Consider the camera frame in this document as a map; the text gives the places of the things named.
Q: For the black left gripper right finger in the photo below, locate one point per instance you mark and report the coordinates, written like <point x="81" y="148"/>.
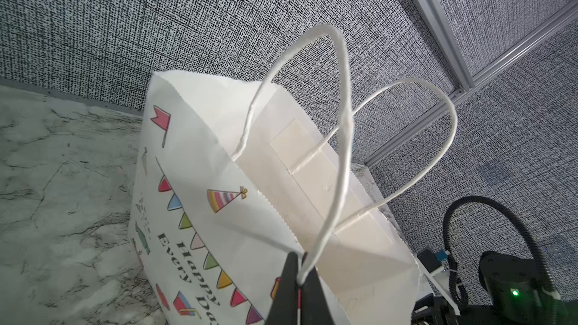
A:
<point x="314" y="307"/>

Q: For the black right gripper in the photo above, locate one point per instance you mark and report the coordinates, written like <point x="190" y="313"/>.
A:
<point x="433" y="310"/>

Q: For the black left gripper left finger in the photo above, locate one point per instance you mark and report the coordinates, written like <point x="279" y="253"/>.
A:
<point x="285" y="305"/>

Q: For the white paper gift bag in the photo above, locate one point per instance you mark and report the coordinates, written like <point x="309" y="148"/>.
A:
<point x="232" y="176"/>

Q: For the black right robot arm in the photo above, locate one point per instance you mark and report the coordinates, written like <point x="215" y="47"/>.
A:
<point x="522" y="291"/>

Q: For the aluminium frame struts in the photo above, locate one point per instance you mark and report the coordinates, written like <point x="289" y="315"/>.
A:
<point x="402" y="46"/>

